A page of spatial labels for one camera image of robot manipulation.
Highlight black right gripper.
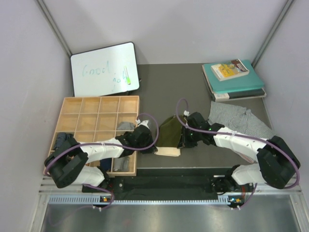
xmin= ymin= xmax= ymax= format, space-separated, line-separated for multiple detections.
xmin=177 ymin=125 xmax=201 ymax=149

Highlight light grey underwear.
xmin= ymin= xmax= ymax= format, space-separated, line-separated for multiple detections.
xmin=117 ymin=121 xmax=135 ymax=131

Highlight green sports bra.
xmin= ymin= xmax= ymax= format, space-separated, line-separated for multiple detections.
xmin=154 ymin=116 xmax=183 ymax=157

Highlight grey striped boxer shorts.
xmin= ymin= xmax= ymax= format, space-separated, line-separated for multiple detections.
xmin=208 ymin=101 xmax=275 ymax=164

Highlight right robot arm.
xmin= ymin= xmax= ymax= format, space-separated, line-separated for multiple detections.
xmin=180 ymin=111 xmax=300 ymax=191

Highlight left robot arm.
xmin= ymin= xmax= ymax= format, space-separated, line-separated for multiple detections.
xmin=44 ymin=120 xmax=155 ymax=192

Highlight grey rolled garment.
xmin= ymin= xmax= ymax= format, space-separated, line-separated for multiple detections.
xmin=113 ymin=157 xmax=129 ymax=172

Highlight navy rolled garment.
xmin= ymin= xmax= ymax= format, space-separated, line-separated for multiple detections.
xmin=100 ymin=158 xmax=112 ymax=172

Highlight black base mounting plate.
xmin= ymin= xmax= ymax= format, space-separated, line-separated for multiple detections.
xmin=82 ymin=168 xmax=256 ymax=200

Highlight wooden compartment tray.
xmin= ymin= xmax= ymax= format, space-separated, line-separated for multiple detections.
xmin=43 ymin=95 xmax=140 ymax=177

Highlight green whiteboard marker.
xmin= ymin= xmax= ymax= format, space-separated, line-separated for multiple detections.
xmin=124 ymin=66 xmax=131 ymax=85

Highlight white whiteboard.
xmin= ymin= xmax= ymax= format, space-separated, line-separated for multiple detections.
xmin=70 ymin=42 xmax=140 ymax=97

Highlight dark blue rolled socks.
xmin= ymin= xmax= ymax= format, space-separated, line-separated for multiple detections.
xmin=53 ymin=132 xmax=73 ymax=150

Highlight yellow paperback book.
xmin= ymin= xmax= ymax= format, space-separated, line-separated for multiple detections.
xmin=211 ymin=59 xmax=250 ymax=81

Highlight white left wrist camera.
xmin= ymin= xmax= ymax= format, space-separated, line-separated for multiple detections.
xmin=136 ymin=119 xmax=150 ymax=129

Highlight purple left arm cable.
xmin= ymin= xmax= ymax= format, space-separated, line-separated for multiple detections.
xmin=43 ymin=113 xmax=160 ymax=211

